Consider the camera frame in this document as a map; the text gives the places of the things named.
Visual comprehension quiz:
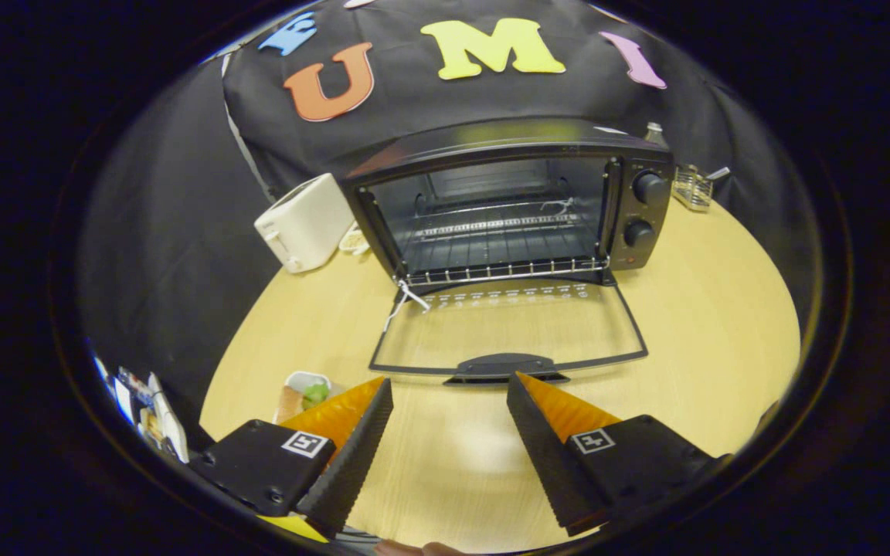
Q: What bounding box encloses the pile of printed papers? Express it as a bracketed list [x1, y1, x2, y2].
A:
[93, 355, 189, 464]

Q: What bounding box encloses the small white dish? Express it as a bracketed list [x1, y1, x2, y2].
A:
[338, 224, 371, 256]

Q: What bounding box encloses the wire mesh basket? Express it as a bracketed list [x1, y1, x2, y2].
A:
[673, 164, 716, 213]

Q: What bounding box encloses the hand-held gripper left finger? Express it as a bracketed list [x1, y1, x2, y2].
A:
[189, 377, 395, 541]

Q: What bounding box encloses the white pop-up toaster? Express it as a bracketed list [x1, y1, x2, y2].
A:
[254, 173, 355, 274]

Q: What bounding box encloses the white string tie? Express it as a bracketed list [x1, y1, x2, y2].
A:
[383, 280, 430, 333]

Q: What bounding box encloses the white plate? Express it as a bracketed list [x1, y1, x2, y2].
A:
[283, 371, 345, 424]

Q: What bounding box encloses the black toaster oven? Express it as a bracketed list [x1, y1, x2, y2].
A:
[341, 117, 676, 385]

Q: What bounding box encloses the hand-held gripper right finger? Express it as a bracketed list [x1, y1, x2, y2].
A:
[507, 371, 728, 537]

